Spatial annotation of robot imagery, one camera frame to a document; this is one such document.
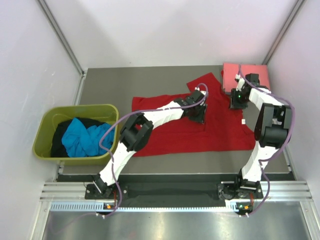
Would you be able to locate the green plastic bin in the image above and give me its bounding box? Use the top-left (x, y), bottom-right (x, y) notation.
top-left (32, 104), bottom-right (119, 166)

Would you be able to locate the black t shirt in bin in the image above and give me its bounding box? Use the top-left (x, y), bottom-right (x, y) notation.
top-left (50, 117), bottom-right (106, 158)

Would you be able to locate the aluminium corner post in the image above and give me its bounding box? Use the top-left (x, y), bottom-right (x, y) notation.
top-left (36, 0), bottom-right (87, 78)
top-left (262, 0), bottom-right (307, 65)

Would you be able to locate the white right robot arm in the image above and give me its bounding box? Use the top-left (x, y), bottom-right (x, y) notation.
top-left (229, 73), bottom-right (293, 198)

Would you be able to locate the red t shirt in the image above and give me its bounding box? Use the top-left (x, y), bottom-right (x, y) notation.
top-left (135, 73), bottom-right (256, 157)
top-left (220, 69), bottom-right (225, 92)

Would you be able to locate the left aluminium corner post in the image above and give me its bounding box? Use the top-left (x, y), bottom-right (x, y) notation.
top-left (36, 0), bottom-right (87, 78)

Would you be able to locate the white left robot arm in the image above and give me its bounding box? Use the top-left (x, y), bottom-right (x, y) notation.
top-left (93, 87), bottom-right (209, 199)

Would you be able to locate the folded pink t shirt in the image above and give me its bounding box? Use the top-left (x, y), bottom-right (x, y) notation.
top-left (221, 62), bottom-right (270, 94)

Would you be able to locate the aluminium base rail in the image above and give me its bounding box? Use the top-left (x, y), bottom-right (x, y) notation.
top-left (40, 172), bottom-right (312, 215)

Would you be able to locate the folded red t shirt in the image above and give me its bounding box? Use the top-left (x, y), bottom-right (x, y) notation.
top-left (220, 69), bottom-right (225, 92)

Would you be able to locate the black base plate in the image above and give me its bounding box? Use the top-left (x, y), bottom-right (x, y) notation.
top-left (84, 182), bottom-right (249, 200)

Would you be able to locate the right aluminium corner post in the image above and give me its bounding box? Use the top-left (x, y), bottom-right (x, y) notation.
top-left (262, 0), bottom-right (307, 65)

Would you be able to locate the cyan t shirt in bin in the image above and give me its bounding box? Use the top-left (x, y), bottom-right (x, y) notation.
top-left (61, 117), bottom-right (111, 158)

